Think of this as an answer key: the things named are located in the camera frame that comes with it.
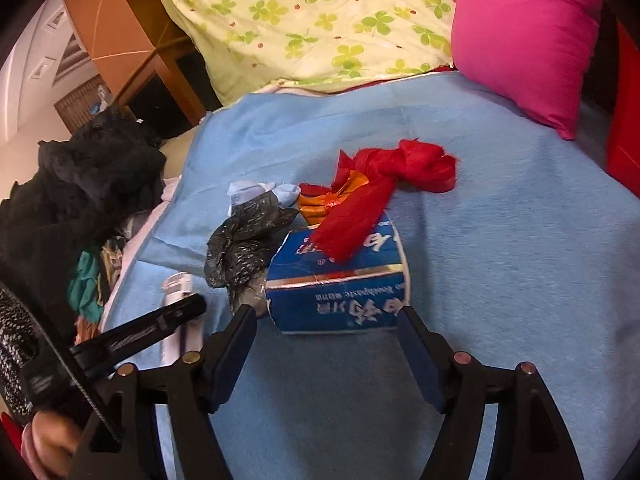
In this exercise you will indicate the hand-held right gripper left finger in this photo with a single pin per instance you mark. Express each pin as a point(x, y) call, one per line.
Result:
point(235, 355)

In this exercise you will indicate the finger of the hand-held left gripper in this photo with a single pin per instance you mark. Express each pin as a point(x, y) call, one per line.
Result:
point(150, 321)

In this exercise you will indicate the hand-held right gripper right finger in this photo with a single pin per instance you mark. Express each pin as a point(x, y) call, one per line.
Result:
point(420, 355)

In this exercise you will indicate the white plastic tube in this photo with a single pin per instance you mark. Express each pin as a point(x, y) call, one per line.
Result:
point(177, 285)

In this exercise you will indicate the blue cardboard box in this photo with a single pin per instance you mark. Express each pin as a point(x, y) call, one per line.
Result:
point(340, 280)

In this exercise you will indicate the black plastic bag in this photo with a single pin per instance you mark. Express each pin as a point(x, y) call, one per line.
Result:
point(240, 245)

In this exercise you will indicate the red cloth strip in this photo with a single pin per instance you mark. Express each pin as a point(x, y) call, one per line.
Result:
point(360, 210)

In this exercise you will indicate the orange bundle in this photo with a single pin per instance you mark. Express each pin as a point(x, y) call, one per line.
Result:
point(312, 207)

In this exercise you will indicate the person's left forearm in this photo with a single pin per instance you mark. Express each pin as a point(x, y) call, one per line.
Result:
point(12, 340)

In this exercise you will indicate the person's left hand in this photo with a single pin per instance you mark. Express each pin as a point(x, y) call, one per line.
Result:
point(50, 440)

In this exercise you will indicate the patterned cloth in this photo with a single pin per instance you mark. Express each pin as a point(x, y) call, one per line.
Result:
point(114, 265)

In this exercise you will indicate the red garment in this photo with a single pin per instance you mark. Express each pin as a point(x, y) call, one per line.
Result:
point(9, 435)

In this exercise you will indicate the teal cloth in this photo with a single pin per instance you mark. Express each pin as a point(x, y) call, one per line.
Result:
point(85, 280)

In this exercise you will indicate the light blue blanket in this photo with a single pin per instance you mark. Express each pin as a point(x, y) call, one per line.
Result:
point(500, 260)

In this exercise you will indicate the black clothing pile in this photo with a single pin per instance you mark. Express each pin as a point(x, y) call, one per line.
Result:
point(90, 185)

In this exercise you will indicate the light blue tied bundle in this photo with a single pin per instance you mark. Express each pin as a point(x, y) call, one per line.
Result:
point(287, 194)

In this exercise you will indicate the brown wicker basket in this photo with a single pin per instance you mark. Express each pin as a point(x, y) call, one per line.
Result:
point(80, 102)

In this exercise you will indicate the white panelled door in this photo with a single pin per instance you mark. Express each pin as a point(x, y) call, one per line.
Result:
point(45, 60)

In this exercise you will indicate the brown wooden cabinet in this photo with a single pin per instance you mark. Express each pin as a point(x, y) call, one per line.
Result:
point(115, 25)

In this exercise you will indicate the red cloth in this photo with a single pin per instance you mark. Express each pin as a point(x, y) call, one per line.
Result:
point(625, 110)

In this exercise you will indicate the pink pillow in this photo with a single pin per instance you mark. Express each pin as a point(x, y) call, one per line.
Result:
point(525, 45)

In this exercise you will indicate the green floral quilt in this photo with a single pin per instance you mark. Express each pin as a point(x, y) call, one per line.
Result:
point(310, 25)

